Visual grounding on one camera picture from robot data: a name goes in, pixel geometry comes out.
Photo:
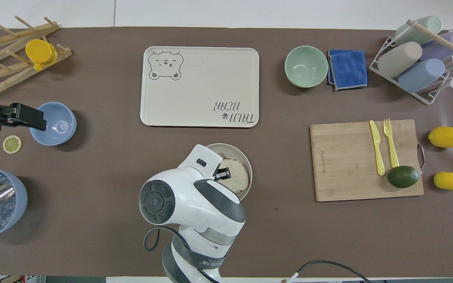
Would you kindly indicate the clear ice cubes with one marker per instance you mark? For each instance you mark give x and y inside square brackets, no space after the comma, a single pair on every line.
[8,210]

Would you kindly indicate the blue cloth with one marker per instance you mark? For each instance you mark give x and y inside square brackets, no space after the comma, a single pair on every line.
[348,68]

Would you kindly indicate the cream tray with bear print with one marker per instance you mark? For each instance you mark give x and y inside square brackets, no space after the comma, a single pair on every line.
[203,78]

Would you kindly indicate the yellow plastic fork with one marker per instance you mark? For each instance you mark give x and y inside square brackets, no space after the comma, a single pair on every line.
[391,145]

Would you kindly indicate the green cup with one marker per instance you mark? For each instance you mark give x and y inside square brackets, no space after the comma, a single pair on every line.
[423,29]

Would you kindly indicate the lemon slice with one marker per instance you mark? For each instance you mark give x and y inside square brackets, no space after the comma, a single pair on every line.
[12,144]

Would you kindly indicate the yellow cup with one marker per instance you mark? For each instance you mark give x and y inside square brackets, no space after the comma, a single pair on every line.
[39,50]

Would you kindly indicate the purple cup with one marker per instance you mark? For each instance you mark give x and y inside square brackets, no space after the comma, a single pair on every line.
[448,45]

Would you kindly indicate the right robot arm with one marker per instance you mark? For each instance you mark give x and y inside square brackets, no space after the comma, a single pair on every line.
[195,204]

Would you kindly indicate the yellow plastic knife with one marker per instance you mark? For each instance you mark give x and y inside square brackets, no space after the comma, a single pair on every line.
[377,149]

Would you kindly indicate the blue bowl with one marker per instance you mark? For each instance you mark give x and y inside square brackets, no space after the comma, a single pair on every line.
[59,125]

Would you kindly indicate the green avocado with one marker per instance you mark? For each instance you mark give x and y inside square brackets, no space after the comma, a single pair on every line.
[403,177]

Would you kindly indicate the blue ice bucket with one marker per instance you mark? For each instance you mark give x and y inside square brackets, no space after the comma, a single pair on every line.
[16,212]

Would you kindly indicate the yellow lemon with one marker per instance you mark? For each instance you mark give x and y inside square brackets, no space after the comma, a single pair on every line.
[445,137]
[449,181]

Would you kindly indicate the beige cup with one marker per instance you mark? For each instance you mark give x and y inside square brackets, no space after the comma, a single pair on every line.
[399,59]

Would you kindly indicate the beige plate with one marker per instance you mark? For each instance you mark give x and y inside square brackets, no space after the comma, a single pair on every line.
[244,157]

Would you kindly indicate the wooden cutting board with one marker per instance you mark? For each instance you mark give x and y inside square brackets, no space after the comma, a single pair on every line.
[344,165]

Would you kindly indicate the bread slice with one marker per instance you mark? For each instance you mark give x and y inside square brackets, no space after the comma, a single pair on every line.
[239,177]

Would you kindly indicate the green bowl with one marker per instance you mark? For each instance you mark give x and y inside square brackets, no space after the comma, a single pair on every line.
[306,67]

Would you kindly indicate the wooden dish rack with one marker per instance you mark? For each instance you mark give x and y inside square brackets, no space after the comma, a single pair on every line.
[2,74]

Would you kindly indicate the blue cup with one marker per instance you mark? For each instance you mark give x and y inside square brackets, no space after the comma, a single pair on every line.
[421,75]

